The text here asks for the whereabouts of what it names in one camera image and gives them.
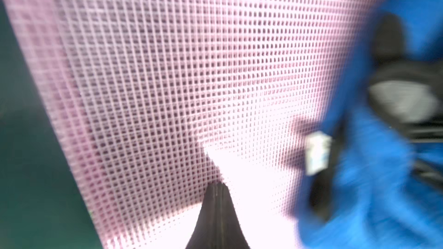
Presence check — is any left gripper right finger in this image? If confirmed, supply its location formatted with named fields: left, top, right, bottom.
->
left=217, top=183, right=249, bottom=249

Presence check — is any pink mesh document bag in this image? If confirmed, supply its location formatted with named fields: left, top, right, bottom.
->
left=0, top=0, right=386, bottom=249

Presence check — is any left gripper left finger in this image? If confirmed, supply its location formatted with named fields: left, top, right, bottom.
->
left=186, top=183, right=217, bottom=249

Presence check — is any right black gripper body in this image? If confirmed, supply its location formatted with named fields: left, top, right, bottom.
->
left=366, top=0, right=443, bottom=187

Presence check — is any blue microfibre cloth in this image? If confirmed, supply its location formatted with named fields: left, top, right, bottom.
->
left=298, top=0, right=443, bottom=249

